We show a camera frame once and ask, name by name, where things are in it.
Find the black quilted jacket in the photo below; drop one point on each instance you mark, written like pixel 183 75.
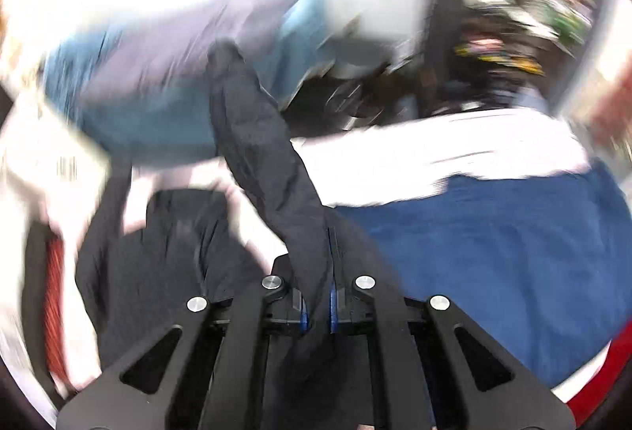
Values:
pixel 256 138

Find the blue blanket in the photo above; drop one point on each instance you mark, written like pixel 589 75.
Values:
pixel 493 262

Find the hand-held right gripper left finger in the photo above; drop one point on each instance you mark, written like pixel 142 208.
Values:
pixel 303 311

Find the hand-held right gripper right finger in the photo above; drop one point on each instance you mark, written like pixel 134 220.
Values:
pixel 334 306

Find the dark grey blanket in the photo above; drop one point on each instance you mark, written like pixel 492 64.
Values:
pixel 163 49

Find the red ribbed object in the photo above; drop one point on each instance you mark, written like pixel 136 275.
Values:
pixel 55 301

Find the teal cloth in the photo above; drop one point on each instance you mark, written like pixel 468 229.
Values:
pixel 148 128

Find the white sheet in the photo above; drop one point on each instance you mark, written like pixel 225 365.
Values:
pixel 419 148

